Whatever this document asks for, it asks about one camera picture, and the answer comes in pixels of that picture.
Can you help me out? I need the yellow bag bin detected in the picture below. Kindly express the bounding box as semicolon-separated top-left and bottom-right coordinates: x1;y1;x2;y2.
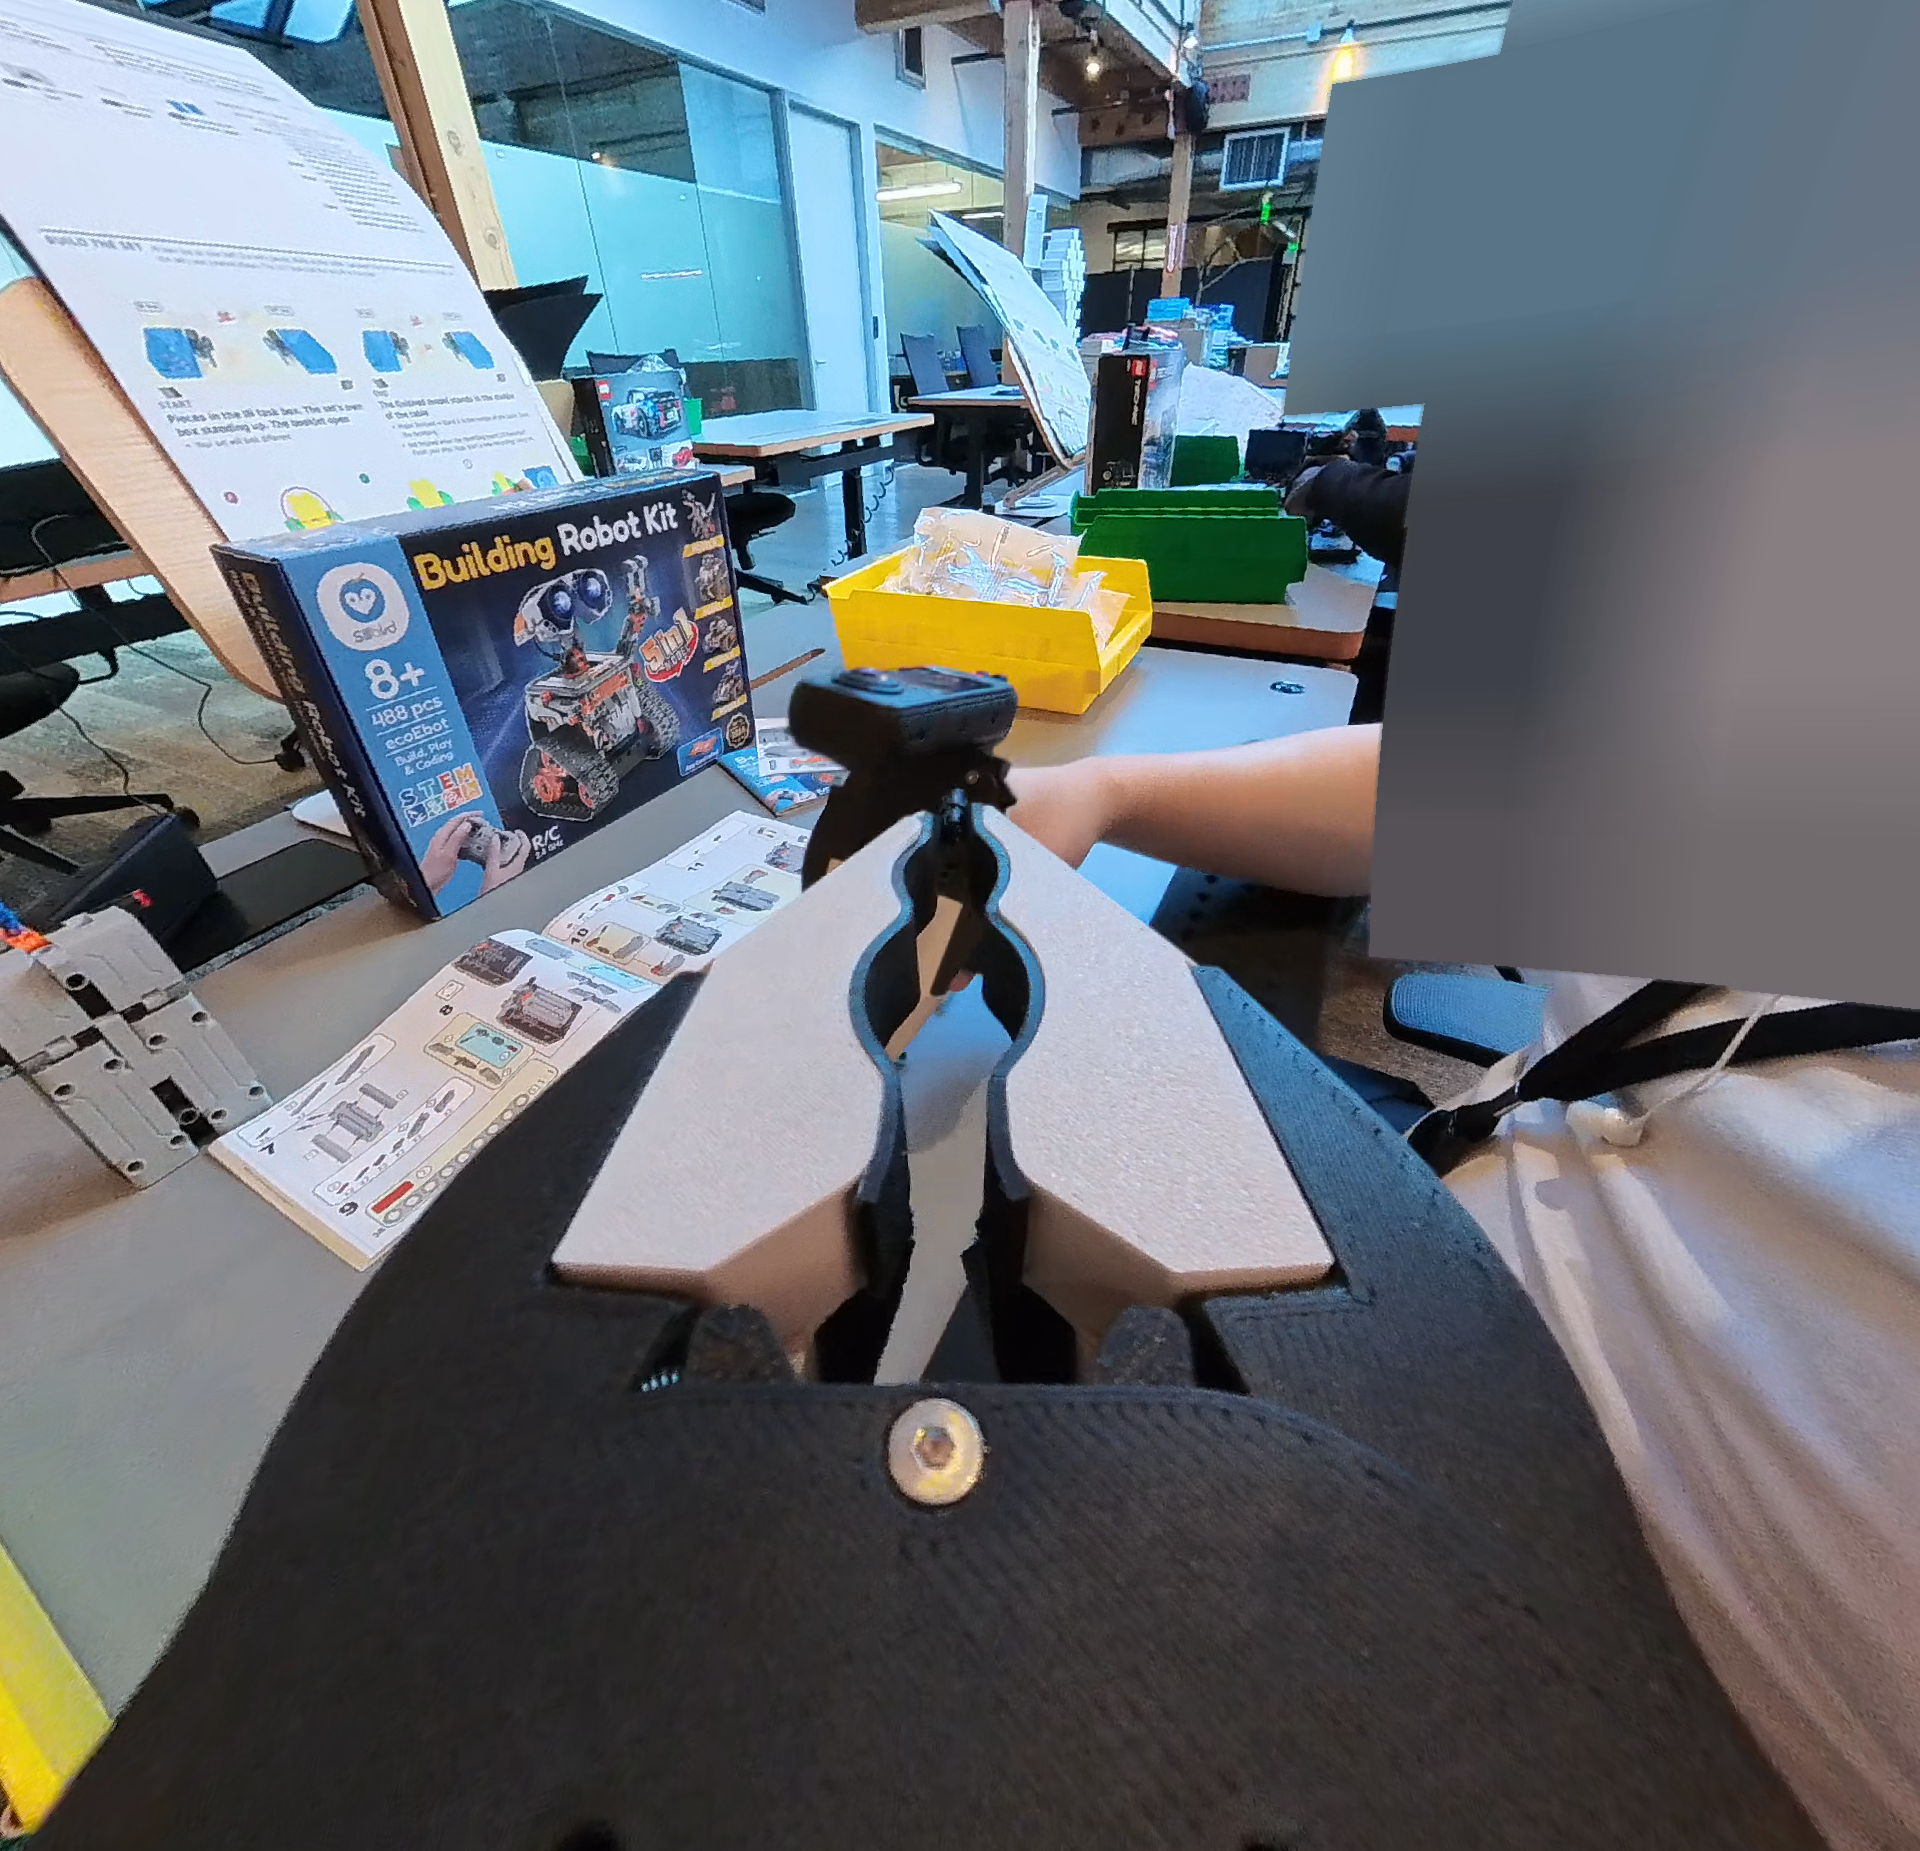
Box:
821;537;1158;715

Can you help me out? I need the black chair armrest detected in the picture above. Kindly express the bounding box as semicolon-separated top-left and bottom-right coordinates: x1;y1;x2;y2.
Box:
1381;969;1553;1065

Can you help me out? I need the blue cover booklet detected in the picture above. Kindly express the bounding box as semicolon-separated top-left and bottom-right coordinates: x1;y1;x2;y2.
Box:
715;741;842;817

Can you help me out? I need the pile of clear plastic bags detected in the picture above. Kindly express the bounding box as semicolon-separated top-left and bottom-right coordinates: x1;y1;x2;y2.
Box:
899;505;1111;607

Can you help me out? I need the black folded board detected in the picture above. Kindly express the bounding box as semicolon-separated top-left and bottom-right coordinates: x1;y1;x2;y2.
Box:
481;275;605;379

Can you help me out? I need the green bin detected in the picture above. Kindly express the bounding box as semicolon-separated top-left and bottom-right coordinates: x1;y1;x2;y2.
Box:
1068;485;1310;605

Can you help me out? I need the white instruction poster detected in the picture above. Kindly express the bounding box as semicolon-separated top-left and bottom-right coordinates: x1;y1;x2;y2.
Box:
0;0;584;533

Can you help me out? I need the car model kit box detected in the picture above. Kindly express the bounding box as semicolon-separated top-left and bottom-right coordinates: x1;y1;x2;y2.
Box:
592;353;708;475

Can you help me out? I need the blue robot kit box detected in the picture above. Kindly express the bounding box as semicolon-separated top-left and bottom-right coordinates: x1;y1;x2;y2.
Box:
209;471;755;923

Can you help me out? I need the tilted instruction board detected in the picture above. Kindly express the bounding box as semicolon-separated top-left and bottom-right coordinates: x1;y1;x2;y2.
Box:
922;207;1094;473

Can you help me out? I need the grey brick model assembly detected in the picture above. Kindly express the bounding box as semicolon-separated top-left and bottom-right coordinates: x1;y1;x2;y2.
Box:
0;897;272;1189

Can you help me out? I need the open instruction booklet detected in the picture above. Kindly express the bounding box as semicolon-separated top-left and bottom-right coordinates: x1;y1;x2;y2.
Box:
209;807;820;1271

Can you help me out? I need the white earbud cord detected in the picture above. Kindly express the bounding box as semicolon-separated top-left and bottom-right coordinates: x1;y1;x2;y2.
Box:
1566;1003;1788;1147

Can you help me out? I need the black lanyard strap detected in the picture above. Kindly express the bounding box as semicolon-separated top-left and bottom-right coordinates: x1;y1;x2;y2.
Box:
1410;981;1920;1177

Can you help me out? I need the person's right forearm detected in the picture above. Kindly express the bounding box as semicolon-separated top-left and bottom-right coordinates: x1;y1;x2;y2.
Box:
1002;723;1386;899

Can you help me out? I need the wood-edged neighbouring desk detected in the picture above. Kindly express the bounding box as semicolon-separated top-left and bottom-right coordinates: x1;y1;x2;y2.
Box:
1154;561;1381;667

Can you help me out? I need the black flat pad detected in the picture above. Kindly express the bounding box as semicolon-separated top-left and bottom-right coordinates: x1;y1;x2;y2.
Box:
194;831;369;967

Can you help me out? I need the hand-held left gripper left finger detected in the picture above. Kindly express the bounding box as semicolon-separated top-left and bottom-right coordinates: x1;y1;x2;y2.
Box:
551;813;940;1385

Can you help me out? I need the black perforated panel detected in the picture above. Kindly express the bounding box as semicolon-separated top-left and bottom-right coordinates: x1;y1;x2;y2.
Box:
1079;845;1374;1049

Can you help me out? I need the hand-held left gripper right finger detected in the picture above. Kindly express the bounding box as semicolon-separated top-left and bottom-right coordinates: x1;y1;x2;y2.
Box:
960;807;1338;1385

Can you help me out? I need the empty office desk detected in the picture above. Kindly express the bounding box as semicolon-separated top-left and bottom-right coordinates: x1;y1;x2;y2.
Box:
689;407;935;563

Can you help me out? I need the black product box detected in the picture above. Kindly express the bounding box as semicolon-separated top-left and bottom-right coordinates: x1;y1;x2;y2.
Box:
1081;347;1190;495

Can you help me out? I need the black charger box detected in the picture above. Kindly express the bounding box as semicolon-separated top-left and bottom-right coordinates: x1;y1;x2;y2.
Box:
30;813;219;953

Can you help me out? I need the yellow parts bin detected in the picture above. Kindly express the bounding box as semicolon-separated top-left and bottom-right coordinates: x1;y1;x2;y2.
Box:
0;1543;114;1837

